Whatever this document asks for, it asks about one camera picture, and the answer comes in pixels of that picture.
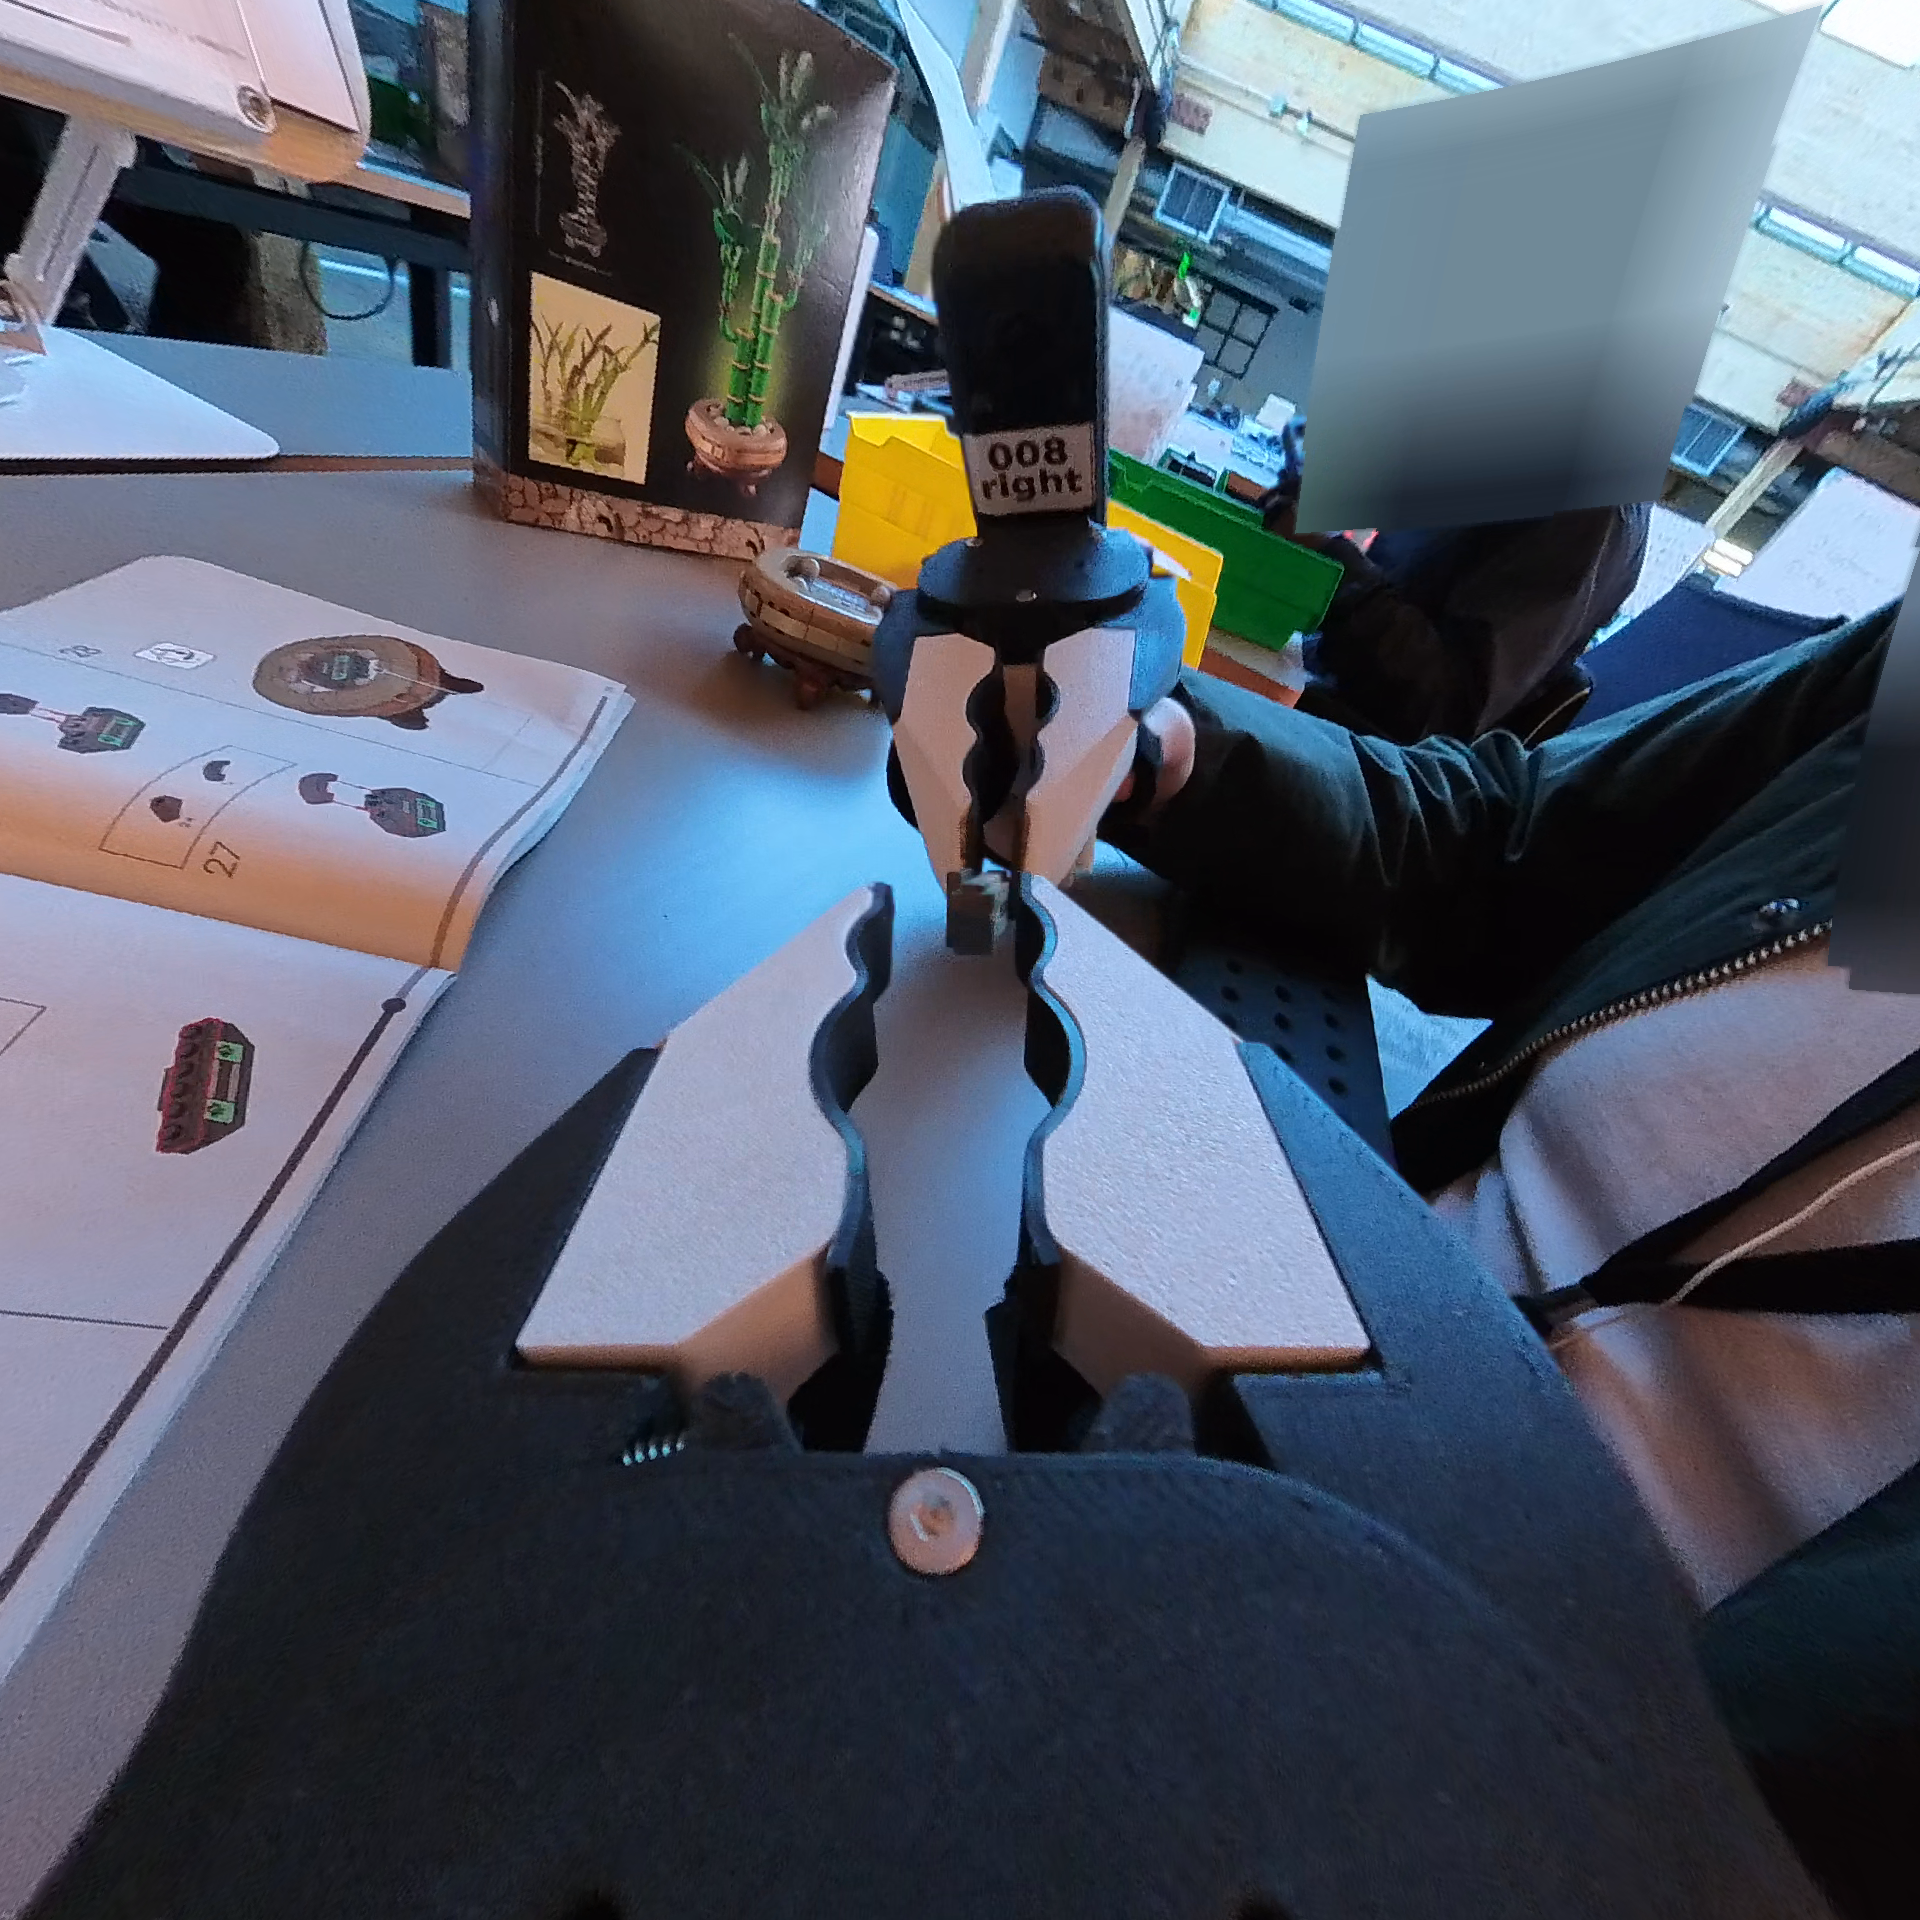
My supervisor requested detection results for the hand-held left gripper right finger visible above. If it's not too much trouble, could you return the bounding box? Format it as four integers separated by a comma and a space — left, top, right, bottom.
981, 874, 1374, 1453

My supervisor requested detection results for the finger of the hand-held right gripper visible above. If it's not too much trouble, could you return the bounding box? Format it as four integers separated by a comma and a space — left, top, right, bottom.
1016, 626, 1139, 889
894, 636, 1002, 889

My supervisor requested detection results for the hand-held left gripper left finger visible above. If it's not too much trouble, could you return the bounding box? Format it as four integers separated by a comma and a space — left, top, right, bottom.
514, 881, 900, 1453

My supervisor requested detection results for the tan brick-built pot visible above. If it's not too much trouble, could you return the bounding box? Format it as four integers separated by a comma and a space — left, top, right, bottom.
731, 546, 900, 709

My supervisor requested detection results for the adjoining grey desk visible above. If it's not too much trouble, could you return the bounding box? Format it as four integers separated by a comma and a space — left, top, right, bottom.
0, 321, 481, 474

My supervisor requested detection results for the person's right hand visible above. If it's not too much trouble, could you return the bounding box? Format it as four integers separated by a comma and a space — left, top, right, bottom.
1068, 694, 1199, 887

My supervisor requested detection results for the white patterned sheet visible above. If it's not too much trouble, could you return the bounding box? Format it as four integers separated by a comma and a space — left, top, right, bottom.
1102, 306, 1209, 468

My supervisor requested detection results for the black perforated chair part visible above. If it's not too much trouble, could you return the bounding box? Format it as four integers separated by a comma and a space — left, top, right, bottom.
1169, 883, 1397, 1158

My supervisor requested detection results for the yellow parts bin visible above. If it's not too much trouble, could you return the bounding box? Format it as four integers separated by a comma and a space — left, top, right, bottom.
831, 411, 1223, 669

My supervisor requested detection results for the green parts bin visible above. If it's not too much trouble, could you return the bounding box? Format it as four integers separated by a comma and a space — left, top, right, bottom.
1105, 445, 1344, 649

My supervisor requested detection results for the black bamboo set box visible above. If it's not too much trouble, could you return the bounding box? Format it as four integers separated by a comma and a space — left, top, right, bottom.
467, 0, 902, 560

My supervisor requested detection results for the person in dark jacket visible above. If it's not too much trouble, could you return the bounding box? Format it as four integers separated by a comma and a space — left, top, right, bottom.
1290, 510, 1920, 1920

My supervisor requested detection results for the open instruction booklet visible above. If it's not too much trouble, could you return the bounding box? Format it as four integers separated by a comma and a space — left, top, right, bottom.
0, 554, 635, 1668

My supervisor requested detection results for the black chair back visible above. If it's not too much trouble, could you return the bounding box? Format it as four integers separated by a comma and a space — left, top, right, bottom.
1574, 575, 1847, 730

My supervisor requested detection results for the whiteboard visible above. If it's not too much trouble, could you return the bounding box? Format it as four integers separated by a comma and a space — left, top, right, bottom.
1740, 464, 1920, 624

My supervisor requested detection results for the instruction sheet on stand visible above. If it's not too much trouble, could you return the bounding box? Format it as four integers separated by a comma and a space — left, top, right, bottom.
0, 0, 374, 464

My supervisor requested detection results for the printed instruction sheet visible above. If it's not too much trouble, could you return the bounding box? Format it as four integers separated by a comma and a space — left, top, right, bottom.
0, 0, 369, 137

